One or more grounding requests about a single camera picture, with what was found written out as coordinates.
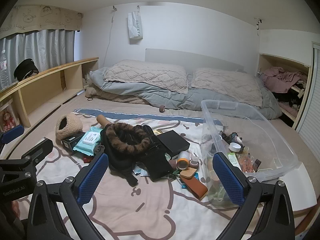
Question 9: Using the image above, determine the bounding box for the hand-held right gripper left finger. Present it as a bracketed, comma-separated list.
[26, 152, 109, 240]

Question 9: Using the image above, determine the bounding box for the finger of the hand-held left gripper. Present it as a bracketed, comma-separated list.
[15, 138, 54, 167]
[0, 124, 25, 153]

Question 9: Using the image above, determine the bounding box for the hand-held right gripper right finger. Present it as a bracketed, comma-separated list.
[212, 152, 295, 240]

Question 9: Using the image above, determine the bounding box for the brown leather case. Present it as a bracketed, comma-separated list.
[180, 176, 209, 201]

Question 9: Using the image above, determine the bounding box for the clear plastic storage bin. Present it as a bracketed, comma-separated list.
[201, 99, 300, 208]

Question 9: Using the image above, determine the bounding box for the small doll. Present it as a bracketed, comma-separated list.
[0, 111, 17, 133]

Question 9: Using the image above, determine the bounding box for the green packet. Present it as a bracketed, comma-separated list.
[227, 152, 242, 172]

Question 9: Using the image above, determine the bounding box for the teal wet wipes pack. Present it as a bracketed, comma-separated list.
[73, 126, 103, 156]

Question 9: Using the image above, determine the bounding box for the small black labelled box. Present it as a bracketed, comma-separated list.
[61, 132, 85, 153]

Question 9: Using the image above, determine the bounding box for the tan wooden block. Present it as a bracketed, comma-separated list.
[179, 168, 198, 180]

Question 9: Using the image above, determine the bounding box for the beige fuzzy hat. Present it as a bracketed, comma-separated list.
[55, 112, 84, 141]

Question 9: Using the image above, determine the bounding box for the orange banded tape roll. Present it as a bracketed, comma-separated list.
[176, 152, 192, 170]

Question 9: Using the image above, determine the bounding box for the brown cardboard tube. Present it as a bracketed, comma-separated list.
[96, 115, 112, 128]

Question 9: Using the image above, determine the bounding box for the black cap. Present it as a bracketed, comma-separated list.
[14, 59, 39, 82]

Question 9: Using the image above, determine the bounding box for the black flat box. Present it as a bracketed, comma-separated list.
[157, 130, 190, 157]

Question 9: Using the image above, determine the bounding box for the wooden bedside shelf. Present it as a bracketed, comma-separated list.
[0, 57, 99, 136]

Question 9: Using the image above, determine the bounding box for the white bin lid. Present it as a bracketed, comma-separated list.
[277, 161, 320, 213]

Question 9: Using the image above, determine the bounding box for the beige bed mattress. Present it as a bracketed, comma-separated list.
[0, 90, 320, 240]

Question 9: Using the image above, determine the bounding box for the grey curtain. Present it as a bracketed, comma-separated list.
[0, 29, 76, 90]

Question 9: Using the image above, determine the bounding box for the beige textured pillow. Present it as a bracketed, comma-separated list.
[104, 59, 189, 94]
[191, 67, 263, 108]

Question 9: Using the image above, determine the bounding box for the dark clothes pile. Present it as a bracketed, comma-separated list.
[271, 90, 304, 117]

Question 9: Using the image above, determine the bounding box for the grey duvet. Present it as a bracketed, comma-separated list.
[89, 67, 283, 120]

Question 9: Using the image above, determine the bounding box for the white louvered closet door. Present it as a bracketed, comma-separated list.
[296, 41, 320, 141]

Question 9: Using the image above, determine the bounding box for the pink clothes pile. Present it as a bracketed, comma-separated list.
[260, 66, 308, 93]

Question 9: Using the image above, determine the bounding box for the beige cartoon valance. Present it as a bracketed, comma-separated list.
[0, 4, 83, 39]

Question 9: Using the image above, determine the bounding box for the grey headboard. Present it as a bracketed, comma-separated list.
[145, 49, 244, 73]

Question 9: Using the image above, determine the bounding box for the wooden closet cubby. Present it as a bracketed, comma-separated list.
[257, 53, 313, 128]

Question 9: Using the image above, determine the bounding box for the white hanging bag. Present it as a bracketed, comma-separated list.
[127, 11, 144, 40]

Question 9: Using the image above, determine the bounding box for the orange cords bundle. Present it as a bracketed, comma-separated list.
[237, 155, 254, 173]

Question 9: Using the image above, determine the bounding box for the white wall cable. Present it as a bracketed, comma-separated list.
[104, 5, 118, 67]

